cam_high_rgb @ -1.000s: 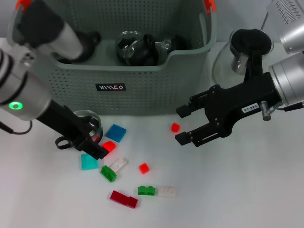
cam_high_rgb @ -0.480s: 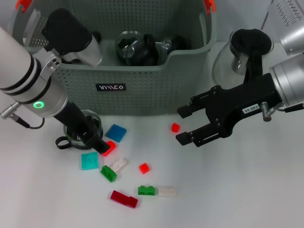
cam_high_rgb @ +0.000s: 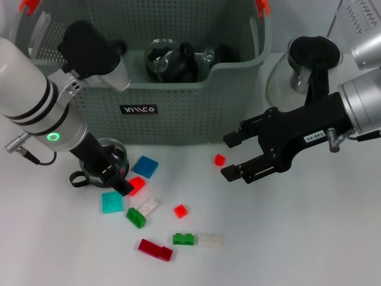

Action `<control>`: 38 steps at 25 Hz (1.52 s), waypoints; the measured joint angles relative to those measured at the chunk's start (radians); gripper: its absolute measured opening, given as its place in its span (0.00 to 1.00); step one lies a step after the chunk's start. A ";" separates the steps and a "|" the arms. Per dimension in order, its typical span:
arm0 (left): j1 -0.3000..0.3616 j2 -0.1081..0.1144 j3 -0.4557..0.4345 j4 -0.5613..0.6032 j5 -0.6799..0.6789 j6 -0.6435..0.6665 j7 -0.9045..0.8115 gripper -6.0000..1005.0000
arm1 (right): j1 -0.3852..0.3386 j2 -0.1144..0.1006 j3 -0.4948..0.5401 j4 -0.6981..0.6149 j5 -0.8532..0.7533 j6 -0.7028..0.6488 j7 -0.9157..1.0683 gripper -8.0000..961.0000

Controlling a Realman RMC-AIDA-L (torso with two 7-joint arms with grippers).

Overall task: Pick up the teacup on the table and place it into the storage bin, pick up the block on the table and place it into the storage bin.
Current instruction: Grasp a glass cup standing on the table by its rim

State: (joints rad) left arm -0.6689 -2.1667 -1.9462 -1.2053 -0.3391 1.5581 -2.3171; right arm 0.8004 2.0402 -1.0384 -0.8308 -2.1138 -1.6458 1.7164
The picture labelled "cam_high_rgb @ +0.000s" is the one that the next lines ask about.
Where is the black clay teapot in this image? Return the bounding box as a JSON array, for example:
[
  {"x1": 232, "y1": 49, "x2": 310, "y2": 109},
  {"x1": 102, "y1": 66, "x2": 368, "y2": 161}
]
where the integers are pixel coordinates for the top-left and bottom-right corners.
[{"x1": 111, "y1": 39, "x2": 127, "y2": 59}]

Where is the glass teacup with black sleeve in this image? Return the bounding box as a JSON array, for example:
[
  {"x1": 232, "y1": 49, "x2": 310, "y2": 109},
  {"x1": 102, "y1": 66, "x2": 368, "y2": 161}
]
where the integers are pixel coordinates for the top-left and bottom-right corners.
[
  {"x1": 145, "y1": 38, "x2": 179, "y2": 81},
  {"x1": 68, "y1": 137, "x2": 130, "y2": 189},
  {"x1": 169, "y1": 42, "x2": 198, "y2": 83},
  {"x1": 202, "y1": 43, "x2": 236, "y2": 71}
]

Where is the blue flat building brick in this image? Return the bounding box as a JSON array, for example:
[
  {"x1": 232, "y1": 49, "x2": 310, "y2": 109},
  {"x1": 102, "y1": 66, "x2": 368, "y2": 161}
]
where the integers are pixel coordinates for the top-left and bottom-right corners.
[{"x1": 132, "y1": 154, "x2": 160, "y2": 179}]

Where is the white two-stud plate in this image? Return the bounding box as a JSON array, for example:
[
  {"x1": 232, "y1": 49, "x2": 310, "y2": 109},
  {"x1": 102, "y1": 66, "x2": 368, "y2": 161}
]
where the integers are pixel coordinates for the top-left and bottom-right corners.
[
  {"x1": 136, "y1": 198, "x2": 161, "y2": 217},
  {"x1": 196, "y1": 234, "x2": 223, "y2": 248}
]

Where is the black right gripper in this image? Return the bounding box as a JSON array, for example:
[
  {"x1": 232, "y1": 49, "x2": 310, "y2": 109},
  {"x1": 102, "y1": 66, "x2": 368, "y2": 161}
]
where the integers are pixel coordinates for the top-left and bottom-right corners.
[{"x1": 220, "y1": 92, "x2": 358, "y2": 185}]

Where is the left arm grey cable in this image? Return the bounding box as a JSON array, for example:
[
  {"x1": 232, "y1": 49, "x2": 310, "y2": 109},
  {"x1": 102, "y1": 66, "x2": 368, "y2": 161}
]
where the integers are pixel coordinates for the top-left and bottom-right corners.
[{"x1": 4, "y1": 133, "x2": 58, "y2": 166}]

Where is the glass pitcher with black handle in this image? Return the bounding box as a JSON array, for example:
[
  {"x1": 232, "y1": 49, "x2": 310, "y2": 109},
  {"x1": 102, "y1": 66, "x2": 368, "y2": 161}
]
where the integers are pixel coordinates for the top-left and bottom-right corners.
[{"x1": 266, "y1": 35, "x2": 345, "y2": 108}]

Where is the grey-green perforated storage bin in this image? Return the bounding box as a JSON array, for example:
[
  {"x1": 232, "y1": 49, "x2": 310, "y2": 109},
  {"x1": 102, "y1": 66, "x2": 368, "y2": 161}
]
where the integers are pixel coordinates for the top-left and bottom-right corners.
[{"x1": 13, "y1": 0, "x2": 272, "y2": 145}]

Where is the dark red long brick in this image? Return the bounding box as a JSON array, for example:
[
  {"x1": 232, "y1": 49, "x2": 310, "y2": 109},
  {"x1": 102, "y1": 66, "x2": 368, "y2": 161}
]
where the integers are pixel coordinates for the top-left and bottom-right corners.
[{"x1": 138, "y1": 238, "x2": 173, "y2": 262}]

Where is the red sloped building brick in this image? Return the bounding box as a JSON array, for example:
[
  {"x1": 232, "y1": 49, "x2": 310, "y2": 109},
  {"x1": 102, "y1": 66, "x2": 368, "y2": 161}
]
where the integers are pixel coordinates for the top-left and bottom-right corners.
[{"x1": 128, "y1": 176, "x2": 146, "y2": 197}]

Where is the green two-stud brick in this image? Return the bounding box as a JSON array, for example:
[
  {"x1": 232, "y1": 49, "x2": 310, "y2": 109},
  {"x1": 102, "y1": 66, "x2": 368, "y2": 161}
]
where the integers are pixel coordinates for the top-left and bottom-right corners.
[{"x1": 172, "y1": 232, "x2": 198, "y2": 247}]

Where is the green building brick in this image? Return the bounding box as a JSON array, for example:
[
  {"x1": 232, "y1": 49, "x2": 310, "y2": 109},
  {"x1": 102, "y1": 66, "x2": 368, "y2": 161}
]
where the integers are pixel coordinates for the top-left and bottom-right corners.
[{"x1": 125, "y1": 207, "x2": 148, "y2": 230}]

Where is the teal flat building brick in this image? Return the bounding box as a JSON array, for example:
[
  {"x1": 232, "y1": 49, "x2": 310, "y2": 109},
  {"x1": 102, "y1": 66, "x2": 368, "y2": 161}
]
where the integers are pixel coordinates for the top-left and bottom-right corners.
[{"x1": 101, "y1": 191, "x2": 124, "y2": 215}]

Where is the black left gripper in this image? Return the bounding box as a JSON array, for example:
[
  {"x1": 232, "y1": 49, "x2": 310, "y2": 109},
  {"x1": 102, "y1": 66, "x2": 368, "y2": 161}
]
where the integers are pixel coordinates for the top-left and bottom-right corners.
[{"x1": 69, "y1": 132, "x2": 135, "y2": 197}]

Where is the orange bin handle clip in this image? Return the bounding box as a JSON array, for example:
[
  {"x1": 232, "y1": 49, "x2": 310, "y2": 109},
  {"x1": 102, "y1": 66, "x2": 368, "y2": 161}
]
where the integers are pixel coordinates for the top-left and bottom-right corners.
[
  {"x1": 18, "y1": 0, "x2": 41, "y2": 15},
  {"x1": 255, "y1": 0, "x2": 271, "y2": 19}
]

